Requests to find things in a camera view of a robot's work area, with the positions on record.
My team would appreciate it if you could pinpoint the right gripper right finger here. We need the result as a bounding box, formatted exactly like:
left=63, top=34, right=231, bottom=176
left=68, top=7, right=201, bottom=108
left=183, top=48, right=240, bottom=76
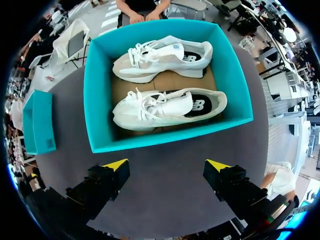
left=202, top=159, right=269, bottom=221

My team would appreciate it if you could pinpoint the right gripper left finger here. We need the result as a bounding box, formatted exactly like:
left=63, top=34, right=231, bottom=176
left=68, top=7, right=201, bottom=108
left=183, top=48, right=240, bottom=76
left=65, top=157, right=131, bottom=221

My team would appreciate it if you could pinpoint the teal shoebox lid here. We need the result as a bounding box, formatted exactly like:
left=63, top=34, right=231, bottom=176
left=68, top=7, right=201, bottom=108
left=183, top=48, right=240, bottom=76
left=22, top=89, right=57, bottom=156

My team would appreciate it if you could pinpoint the white shoe with plain tongue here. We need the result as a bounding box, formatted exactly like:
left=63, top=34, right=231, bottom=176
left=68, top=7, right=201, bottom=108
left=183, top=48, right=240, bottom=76
left=111, top=87, right=228, bottom=132

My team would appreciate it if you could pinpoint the large teal shoebox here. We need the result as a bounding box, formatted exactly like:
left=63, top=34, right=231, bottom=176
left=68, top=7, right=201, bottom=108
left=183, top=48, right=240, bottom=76
left=83, top=18, right=254, bottom=154

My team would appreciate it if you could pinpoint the white shoe with blue label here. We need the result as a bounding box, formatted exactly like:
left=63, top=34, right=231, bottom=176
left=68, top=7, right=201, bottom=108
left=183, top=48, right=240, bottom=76
left=111, top=35, right=214, bottom=84

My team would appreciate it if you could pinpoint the person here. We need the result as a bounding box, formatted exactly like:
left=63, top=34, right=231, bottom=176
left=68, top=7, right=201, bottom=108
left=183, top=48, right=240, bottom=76
left=259, top=161, right=298, bottom=202
left=115, top=0, right=171, bottom=25

